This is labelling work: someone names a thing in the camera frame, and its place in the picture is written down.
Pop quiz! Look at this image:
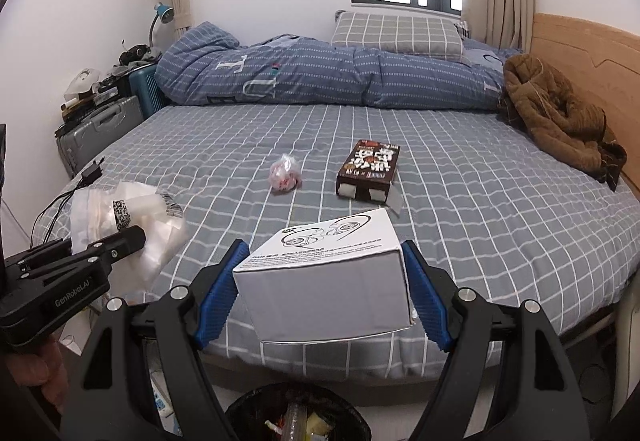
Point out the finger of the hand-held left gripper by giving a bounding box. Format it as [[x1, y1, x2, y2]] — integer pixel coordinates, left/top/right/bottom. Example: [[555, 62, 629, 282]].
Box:
[[20, 225, 147, 282], [2, 237, 73, 272]]

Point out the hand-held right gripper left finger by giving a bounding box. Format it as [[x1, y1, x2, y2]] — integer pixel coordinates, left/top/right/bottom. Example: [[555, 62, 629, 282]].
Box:
[[60, 238, 251, 441]]

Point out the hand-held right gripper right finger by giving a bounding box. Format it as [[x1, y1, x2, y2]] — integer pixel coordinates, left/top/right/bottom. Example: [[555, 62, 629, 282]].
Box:
[[400, 239, 588, 441]]

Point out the white plastic bag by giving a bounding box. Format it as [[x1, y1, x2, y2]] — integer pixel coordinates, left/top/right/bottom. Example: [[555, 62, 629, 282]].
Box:
[[70, 180, 190, 294]]

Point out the white cardboard box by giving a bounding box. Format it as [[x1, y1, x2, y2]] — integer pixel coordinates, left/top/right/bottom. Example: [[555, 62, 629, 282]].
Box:
[[232, 208, 417, 343]]

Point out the black trash bin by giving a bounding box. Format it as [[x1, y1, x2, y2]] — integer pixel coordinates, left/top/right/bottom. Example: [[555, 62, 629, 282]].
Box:
[[224, 383, 373, 441]]

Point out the clear bubble wrap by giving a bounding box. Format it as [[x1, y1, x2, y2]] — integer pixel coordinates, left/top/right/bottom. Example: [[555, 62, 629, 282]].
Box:
[[280, 403, 307, 441]]

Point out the person's left hand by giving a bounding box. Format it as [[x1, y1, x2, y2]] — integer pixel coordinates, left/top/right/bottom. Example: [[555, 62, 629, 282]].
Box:
[[5, 336, 71, 414]]

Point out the grey checked bed sheet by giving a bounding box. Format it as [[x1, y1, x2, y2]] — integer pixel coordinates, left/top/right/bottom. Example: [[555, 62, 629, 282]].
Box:
[[32, 102, 640, 377]]

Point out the grey suitcase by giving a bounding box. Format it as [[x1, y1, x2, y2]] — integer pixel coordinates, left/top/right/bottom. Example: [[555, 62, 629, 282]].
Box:
[[55, 95, 146, 179]]

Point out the white power strip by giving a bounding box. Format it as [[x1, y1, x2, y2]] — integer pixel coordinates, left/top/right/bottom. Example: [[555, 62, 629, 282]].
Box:
[[149, 368, 176, 427]]

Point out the pink item in plastic wrap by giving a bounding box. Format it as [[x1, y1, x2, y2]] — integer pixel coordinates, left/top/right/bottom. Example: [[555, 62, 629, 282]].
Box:
[[269, 154, 302, 192]]

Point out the brown printed box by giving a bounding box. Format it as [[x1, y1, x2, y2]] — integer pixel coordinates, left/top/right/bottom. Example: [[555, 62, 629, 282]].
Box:
[[336, 140, 403, 217]]

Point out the stack of dark items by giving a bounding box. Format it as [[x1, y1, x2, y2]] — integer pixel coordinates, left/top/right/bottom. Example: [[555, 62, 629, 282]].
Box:
[[59, 81, 132, 124]]

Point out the teal suitcase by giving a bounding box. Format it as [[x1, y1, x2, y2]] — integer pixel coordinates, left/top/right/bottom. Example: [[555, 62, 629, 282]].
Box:
[[129, 62, 166, 119]]

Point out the white plastic item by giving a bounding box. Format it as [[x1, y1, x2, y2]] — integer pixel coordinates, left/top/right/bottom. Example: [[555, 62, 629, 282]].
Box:
[[64, 67, 101, 99]]

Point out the dark clutter pile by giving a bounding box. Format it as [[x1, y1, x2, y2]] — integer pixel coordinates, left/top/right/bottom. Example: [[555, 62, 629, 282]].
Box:
[[117, 41, 162, 69]]

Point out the brown fleece jacket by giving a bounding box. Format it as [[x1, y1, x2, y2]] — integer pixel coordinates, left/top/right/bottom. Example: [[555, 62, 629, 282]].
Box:
[[497, 54, 628, 192]]

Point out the blue desk lamp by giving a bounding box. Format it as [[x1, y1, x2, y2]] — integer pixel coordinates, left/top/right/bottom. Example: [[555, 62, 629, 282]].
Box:
[[149, 2, 175, 47]]

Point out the blue grid duvet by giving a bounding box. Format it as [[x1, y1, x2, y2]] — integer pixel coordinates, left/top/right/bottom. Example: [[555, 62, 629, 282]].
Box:
[[154, 21, 523, 111]]

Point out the grey checked pillow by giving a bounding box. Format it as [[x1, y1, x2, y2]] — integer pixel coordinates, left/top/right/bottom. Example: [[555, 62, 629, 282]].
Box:
[[330, 10, 466, 59]]

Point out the wooden headboard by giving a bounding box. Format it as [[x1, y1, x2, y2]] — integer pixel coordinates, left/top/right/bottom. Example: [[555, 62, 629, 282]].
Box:
[[530, 12, 640, 202]]

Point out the black charger with cable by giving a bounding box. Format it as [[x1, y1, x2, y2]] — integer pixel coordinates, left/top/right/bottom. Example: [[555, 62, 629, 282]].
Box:
[[30, 160, 105, 249]]

